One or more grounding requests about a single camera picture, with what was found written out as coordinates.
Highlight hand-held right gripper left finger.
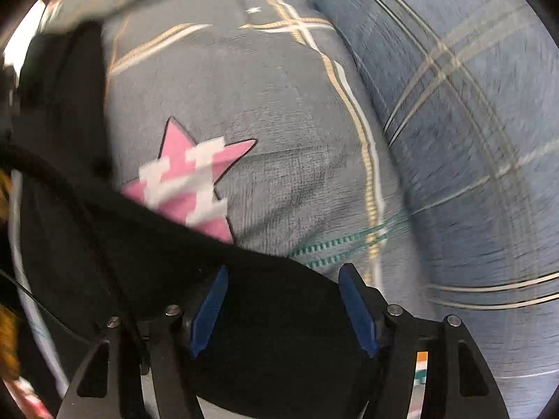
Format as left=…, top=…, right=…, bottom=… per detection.
left=57, top=265, right=230, bottom=419

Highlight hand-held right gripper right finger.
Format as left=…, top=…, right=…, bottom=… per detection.
left=338, top=263, right=509, bottom=419

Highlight black pants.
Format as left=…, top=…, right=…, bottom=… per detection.
left=13, top=22, right=394, bottom=415

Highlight blue plaid pillow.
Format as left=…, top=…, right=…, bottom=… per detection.
left=297, top=0, right=559, bottom=419

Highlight brown jacket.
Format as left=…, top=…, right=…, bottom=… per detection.
left=0, top=169, right=22, bottom=380

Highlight pink patterned cloth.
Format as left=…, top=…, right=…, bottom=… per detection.
left=0, top=377, right=51, bottom=419

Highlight grey plaid bed sheet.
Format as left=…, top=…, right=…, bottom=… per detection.
left=44, top=0, right=435, bottom=419

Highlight white cable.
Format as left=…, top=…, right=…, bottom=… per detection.
left=9, top=169, right=68, bottom=396

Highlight black cable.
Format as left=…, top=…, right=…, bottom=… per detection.
left=0, top=143, right=147, bottom=359

